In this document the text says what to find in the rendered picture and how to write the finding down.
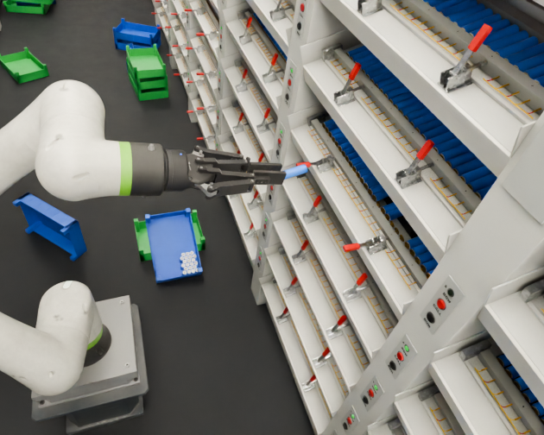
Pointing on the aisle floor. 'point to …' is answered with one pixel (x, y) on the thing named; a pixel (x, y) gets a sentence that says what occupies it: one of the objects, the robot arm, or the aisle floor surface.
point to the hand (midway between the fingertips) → (266, 173)
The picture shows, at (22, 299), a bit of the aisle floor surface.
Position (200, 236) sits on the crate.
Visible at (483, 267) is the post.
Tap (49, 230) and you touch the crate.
